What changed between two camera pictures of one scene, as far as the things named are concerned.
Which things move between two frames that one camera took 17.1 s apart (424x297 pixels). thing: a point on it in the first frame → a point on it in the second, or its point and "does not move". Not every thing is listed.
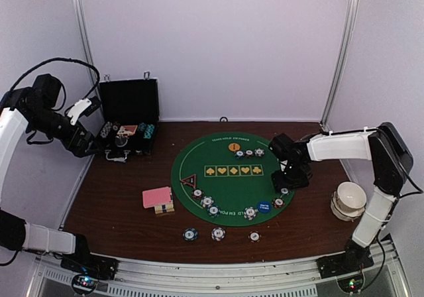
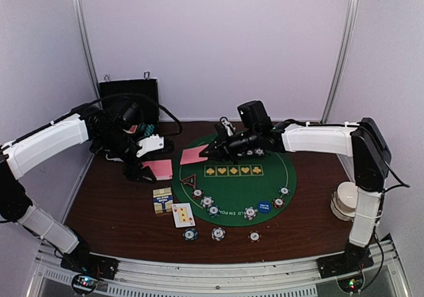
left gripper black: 78,149 → 134,170
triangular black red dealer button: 191,180 does not move
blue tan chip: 260,152 does not move
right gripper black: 279,182 → 220,148
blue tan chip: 207,201 does not move
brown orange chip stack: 254,236 does not move
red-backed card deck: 161,199 → 161,169
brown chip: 197,193 does not move
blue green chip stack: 190,234 does not move
